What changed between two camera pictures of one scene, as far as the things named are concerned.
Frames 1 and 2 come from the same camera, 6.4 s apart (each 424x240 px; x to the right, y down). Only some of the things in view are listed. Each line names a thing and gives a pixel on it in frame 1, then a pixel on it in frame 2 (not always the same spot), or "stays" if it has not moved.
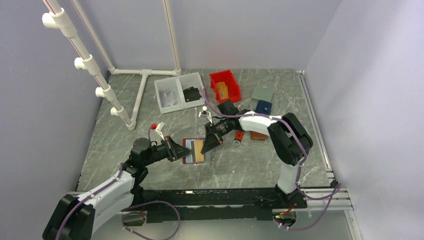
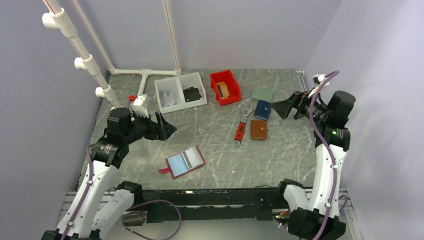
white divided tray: (179, 92) stays
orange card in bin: (223, 90) stays
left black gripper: (175, 150) to (160, 131)
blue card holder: (263, 107) stays
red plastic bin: (225, 86) stays
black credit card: (191, 93) stays
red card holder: (196, 144) to (184, 162)
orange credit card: (198, 145) to (223, 90)
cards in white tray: (168, 98) stays
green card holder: (262, 94) stays
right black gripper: (211, 141) to (298, 100)
